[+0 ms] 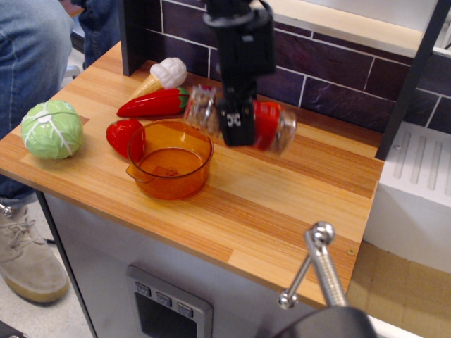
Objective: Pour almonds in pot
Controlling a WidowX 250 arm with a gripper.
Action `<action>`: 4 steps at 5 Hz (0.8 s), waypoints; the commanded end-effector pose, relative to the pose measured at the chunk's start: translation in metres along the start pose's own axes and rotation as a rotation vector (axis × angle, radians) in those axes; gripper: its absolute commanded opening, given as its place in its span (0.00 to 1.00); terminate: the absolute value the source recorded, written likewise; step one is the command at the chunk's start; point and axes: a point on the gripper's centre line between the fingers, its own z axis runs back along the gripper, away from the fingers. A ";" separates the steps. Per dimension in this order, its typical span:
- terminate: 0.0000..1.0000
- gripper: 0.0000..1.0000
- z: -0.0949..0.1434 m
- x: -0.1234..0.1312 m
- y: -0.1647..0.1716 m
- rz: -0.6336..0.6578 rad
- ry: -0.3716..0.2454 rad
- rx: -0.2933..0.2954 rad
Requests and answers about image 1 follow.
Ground metal clamp screw handle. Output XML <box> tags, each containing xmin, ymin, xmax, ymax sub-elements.
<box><xmin>278</xmin><ymin>221</ymin><xmax>349</xmax><ymax>309</ymax></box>

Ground orange transparent plastic pot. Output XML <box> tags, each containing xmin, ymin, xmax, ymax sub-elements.
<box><xmin>126</xmin><ymin>120</ymin><xmax>214</xmax><ymax>200</ymax></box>

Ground red toy strawberry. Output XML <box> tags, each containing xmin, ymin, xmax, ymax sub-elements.
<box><xmin>106</xmin><ymin>118</ymin><xmax>145</xmax><ymax>161</ymax></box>

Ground grey toy oven control panel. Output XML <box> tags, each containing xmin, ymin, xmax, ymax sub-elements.
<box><xmin>126</xmin><ymin>265</ymin><xmax>214</xmax><ymax>338</ymax></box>

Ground toy ice cream cone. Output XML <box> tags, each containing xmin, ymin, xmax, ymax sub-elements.
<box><xmin>128</xmin><ymin>57</ymin><xmax>187</xmax><ymax>100</ymax></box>

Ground red toy chili pepper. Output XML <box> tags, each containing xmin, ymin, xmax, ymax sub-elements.
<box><xmin>116</xmin><ymin>87</ymin><xmax>190</xmax><ymax>118</ymax></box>

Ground black shelf post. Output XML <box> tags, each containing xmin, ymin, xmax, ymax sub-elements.
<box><xmin>375</xmin><ymin>0</ymin><xmax>450</xmax><ymax>161</ymax></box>

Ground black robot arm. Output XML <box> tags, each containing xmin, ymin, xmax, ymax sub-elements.
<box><xmin>203</xmin><ymin>1</ymin><xmax>276</xmax><ymax>146</ymax></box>

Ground dark side panel board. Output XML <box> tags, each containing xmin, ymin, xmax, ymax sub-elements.
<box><xmin>118</xmin><ymin>0</ymin><xmax>162</xmax><ymax>76</ymax></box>

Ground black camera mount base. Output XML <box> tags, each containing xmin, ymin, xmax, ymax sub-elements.
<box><xmin>274</xmin><ymin>306</ymin><xmax>377</xmax><ymax>338</ymax></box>

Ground clear almond jar red label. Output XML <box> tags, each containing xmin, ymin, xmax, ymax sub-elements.
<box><xmin>184</xmin><ymin>85</ymin><xmax>297</xmax><ymax>156</ymax></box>

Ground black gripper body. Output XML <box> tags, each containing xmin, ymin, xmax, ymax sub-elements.
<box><xmin>203</xmin><ymin>8</ymin><xmax>276</xmax><ymax>97</ymax></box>

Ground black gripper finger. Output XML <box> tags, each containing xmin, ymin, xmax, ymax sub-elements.
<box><xmin>218</xmin><ymin>98</ymin><xmax>255</xmax><ymax>147</ymax></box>

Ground green toy cabbage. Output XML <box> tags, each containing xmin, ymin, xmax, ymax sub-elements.
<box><xmin>20</xmin><ymin>100</ymin><xmax>84</xmax><ymax>159</ymax></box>

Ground person leg blue jeans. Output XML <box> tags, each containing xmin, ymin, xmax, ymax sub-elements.
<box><xmin>0</xmin><ymin>0</ymin><xmax>75</xmax><ymax>208</ymax></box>

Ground beige suede shoe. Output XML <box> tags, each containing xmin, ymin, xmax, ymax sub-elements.
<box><xmin>1</xmin><ymin>206</ymin><xmax>69</xmax><ymax>303</ymax></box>

